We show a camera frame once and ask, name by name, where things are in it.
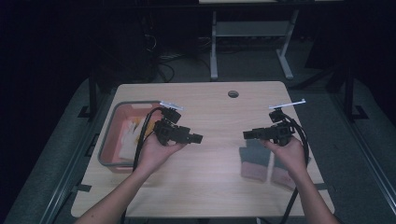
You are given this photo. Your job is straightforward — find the beige glove orange fingers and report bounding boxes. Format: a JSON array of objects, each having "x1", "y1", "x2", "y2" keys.
[{"x1": 120, "y1": 119, "x2": 139, "y2": 161}]

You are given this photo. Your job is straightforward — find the pink basin grey rim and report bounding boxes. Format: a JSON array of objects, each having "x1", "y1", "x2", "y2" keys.
[{"x1": 97, "y1": 100, "x2": 166, "y2": 175}]

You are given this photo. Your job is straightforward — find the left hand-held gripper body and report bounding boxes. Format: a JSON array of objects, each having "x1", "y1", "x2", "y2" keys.
[{"x1": 153, "y1": 100, "x2": 192, "y2": 147}]

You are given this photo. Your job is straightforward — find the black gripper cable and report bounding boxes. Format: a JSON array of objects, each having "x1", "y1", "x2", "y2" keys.
[
  {"x1": 279, "y1": 113, "x2": 311, "y2": 224},
  {"x1": 120, "y1": 106, "x2": 166, "y2": 224}
]

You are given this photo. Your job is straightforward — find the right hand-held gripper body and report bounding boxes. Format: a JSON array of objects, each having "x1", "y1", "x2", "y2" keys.
[{"x1": 257, "y1": 98, "x2": 307, "y2": 147}]

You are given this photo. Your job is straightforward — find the bundle of floor cables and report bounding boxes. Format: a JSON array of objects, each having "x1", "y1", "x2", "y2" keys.
[{"x1": 155, "y1": 35, "x2": 213, "y2": 82}]

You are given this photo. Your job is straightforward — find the black stand post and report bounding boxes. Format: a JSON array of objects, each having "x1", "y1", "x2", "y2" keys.
[
  {"x1": 342, "y1": 62, "x2": 370, "y2": 122},
  {"x1": 78, "y1": 62, "x2": 101, "y2": 120}
]

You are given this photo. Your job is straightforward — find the person's left hand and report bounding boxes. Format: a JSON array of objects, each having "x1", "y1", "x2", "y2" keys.
[{"x1": 136, "y1": 132, "x2": 188, "y2": 175}]

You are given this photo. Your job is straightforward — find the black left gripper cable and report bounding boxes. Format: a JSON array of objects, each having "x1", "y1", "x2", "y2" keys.
[{"x1": 120, "y1": 106, "x2": 166, "y2": 224}]

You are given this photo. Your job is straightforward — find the grey tape strip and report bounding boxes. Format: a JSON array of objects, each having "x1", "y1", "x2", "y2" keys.
[
  {"x1": 318, "y1": 182, "x2": 336, "y2": 192},
  {"x1": 70, "y1": 183, "x2": 93, "y2": 194}
]

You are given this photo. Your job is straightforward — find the metal floor rail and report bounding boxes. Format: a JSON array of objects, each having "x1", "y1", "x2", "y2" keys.
[
  {"x1": 38, "y1": 92, "x2": 111, "y2": 224},
  {"x1": 330, "y1": 92, "x2": 396, "y2": 216}
]

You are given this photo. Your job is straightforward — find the person's right hand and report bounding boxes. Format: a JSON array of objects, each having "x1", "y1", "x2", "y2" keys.
[{"x1": 260, "y1": 134, "x2": 309, "y2": 180}]

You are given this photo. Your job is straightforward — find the white metal desk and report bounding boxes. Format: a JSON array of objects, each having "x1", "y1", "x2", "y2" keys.
[{"x1": 198, "y1": 0, "x2": 345, "y2": 81}]

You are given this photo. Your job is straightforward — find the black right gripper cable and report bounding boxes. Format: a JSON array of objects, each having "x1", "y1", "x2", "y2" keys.
[{"x1": 279, "y1": 113, "x2": 311, "y2": 224}]

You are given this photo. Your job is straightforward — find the grey pink fingerless glove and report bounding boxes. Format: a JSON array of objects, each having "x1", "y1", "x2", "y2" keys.
[
  {"x1": 270, "y1": 152, "x2": 312, "y2": 191},
  {"x1": 238, "y1": 138, "x2": 273, "y2": 182}
]

